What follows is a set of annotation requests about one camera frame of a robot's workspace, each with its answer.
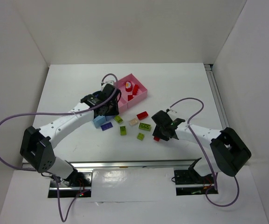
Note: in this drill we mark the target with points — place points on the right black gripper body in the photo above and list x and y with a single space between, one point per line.
161 132

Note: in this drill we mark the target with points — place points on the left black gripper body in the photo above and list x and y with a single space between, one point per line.
112 108

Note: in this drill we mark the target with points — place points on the red curved decorated lego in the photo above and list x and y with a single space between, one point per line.
128 86

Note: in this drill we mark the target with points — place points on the red lego with side studs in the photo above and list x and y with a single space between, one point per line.
135 90

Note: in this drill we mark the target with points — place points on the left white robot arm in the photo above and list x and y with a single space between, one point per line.
38 144

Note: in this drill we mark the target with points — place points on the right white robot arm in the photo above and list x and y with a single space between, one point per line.
197 134

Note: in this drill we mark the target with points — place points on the dark blue container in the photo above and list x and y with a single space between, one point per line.
108 118

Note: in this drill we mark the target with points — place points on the narrow pink container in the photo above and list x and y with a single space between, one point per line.
122 105

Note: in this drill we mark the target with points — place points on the large pink container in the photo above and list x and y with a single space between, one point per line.
142 92

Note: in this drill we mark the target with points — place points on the green lego near blue box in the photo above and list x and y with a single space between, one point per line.
118 119

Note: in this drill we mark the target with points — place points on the light blue container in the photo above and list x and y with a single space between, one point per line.
98 121

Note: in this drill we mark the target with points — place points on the purple 2x4 lego brick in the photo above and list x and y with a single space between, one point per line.
106 126

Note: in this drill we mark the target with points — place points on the green 2x4 lego brick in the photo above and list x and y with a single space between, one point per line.
145 127

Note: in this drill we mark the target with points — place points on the green curved lego upside-down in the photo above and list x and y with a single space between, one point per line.
123 131

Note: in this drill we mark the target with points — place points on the white lego brick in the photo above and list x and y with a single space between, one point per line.
133 122

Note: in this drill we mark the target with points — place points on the red 2x4 lego brick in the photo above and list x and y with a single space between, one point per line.
142 115

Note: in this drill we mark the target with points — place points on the green 2x2 lego right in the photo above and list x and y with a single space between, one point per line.
140 136

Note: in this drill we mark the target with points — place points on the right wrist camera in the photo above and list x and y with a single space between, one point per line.
170 111

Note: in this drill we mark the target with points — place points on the front aluminium rail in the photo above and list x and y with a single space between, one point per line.
136 164

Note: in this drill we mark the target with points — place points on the aluminium rail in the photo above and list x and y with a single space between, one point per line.
218 102
136 164

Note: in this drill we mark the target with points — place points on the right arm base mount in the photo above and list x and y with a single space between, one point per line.
188 182

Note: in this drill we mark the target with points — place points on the right side aluminium rail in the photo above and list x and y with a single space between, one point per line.
218 102

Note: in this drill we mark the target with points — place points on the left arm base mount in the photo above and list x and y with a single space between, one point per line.
80 186

